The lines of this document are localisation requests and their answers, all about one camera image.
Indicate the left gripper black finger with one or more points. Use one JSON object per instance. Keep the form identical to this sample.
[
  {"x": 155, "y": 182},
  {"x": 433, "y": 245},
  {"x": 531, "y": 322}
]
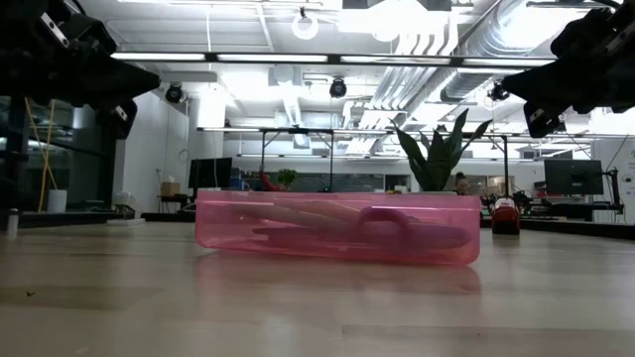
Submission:
[
  {"x": 109, "y": 91},
  {"x": 114, "y": 72}
]

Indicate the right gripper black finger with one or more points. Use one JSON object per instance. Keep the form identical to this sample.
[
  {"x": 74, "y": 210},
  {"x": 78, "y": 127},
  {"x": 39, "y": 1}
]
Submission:
[
  {"x": 555, "y": 94},
  {"x": 550, "y": 72}
]

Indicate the cardboard box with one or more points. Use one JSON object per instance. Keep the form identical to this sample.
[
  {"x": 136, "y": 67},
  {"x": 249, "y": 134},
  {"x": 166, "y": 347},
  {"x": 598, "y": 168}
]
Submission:
[{"x": 170, "y": 188}]

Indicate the pink translucent plastic supply box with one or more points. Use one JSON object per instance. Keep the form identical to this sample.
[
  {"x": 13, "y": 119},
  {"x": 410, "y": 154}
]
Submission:
[{"x": 441, "y": 243}]

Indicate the black ceiling spotlight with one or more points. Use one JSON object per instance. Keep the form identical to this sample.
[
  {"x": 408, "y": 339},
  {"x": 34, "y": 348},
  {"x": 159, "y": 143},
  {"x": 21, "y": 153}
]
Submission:
[
  {"x": 338, "y": 88},
  {"x": 174, "y": 93},
  {"x": 498, "y": 91}
]

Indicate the black computer monitor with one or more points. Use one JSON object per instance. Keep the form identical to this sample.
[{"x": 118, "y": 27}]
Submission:
[
  {"x": 573, "y": 177},
  {"x": 211, "y": 173}
]

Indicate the black ceiling lighting track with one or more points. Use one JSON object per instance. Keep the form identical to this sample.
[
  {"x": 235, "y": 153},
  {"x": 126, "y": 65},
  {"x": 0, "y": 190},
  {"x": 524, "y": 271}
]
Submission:
[{"x": 213, "y": 57}]

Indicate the white small device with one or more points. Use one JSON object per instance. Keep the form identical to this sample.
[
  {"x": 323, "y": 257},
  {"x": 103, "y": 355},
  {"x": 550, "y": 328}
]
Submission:
[{"x": 124, "y": 201}]

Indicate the black background desk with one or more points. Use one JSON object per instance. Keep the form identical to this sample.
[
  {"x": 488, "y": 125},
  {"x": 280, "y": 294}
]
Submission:
[{"x": 546, "y": 210}]

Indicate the white cylinder container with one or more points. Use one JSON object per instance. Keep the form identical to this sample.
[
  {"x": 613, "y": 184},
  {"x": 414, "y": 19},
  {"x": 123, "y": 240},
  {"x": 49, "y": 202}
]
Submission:
[{"x": 57, "y": 202}]

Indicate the person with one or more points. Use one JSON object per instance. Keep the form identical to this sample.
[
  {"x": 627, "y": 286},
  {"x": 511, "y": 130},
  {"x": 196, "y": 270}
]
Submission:
[
  {"x": 461, "y": 184},
  {"x": 270, "y": 184}
]

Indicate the red stapler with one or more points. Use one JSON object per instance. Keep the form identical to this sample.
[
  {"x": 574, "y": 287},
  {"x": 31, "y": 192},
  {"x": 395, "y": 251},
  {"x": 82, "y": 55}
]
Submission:
[{"x": 506, "y": 220}]

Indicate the green snake plant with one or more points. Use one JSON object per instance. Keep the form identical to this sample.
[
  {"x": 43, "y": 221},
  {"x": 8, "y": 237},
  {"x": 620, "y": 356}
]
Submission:
[{"x": 436, "y": 163}]

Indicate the small bottle white cap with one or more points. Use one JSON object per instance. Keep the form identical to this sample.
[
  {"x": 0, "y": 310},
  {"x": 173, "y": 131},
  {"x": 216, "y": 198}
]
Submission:
[{"x": 13, "y": 223}]

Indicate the small green background plant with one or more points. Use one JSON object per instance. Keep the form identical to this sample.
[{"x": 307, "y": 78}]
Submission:
[{"x": 287, "y": 177}]

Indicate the silver ventilation duct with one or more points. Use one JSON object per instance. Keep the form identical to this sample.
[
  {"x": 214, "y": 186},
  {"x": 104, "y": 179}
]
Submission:
[{"x": 476, "y": 74}]

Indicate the black aluminium table frame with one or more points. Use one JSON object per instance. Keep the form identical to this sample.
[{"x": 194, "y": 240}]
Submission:
[{"x": 570, "y": 230}]

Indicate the black metal stand frame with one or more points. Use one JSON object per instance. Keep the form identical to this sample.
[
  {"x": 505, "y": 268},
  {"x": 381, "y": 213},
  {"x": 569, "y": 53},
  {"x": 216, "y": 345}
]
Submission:
[{"x": 263, "y": 149}]

